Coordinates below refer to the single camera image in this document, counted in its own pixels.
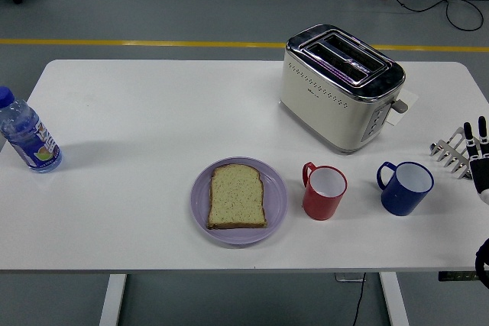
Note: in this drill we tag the black table control panel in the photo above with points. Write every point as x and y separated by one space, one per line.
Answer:
456 276

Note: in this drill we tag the white table leg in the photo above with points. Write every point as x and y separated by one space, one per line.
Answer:
113 299
393 299

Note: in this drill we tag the metal toast rack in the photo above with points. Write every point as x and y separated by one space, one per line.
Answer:
452 150

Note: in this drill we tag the blue cup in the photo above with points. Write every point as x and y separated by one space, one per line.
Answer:
399 202

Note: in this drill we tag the blue-capped water bottle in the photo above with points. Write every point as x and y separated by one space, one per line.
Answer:
28 139

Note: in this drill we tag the red cup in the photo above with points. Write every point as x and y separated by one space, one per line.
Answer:
319 207

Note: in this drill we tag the bread slice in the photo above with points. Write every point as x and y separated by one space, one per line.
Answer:
237 198

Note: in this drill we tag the white card under toaster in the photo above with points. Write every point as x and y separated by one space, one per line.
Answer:
409 97

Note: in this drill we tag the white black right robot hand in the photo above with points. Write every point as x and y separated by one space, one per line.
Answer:
482 177

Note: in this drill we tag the purple plate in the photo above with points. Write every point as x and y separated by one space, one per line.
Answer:
200 204

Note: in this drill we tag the cream and chrome toaster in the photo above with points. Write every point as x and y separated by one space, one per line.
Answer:
324 112

